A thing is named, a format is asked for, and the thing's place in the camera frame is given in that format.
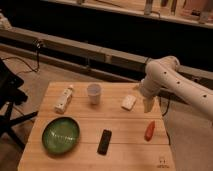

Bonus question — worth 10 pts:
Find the black cable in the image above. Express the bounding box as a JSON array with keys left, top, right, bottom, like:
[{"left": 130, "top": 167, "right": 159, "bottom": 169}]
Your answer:
[{"left": 0, "top": 39, "right": 44, "bottom": 76}]

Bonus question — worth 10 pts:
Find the white sponge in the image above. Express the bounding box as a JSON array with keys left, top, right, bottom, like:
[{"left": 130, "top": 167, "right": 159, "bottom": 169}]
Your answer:
[{"left": 121, "top": 95, "right": 136, "bottom": 110}]

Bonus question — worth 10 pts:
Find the white plastic bottle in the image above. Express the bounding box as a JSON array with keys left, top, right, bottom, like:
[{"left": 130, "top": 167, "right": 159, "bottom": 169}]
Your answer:
[{"left": 54, "top": 85, "right": 74, "bottom": 114}]

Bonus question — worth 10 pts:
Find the wooden table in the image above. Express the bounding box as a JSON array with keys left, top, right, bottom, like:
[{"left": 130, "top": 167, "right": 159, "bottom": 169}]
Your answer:
[{"left": 18, "top": 82, "right": 176, "bottom": 171}]

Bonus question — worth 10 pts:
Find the black office chair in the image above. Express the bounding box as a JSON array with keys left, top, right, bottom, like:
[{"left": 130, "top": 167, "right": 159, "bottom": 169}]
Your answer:
[{"left": 0, "top": 59, "right": 38, "bottom": 149}]

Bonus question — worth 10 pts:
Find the orange carrot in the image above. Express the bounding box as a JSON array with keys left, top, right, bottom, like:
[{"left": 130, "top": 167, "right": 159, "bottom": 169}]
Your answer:
[{"left": 144, "top": 121, "right": 155, "bottom": 141}]

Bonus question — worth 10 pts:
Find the green bowl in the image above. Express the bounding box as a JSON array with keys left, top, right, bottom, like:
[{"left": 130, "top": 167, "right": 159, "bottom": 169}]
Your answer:
[{"left": 42, "top": 117, "right": 80, "bottom": 155}]

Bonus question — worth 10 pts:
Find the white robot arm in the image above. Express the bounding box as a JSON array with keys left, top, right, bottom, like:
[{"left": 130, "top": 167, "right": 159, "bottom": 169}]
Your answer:
[{"left": 139, "top": 56, "right": 213, "bottom": 121}]

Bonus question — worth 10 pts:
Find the black remote control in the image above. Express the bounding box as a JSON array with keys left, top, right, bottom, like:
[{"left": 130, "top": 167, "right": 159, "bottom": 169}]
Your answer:
[{"left": 97, "top": 130, "right": 112, "bottom": 155}]

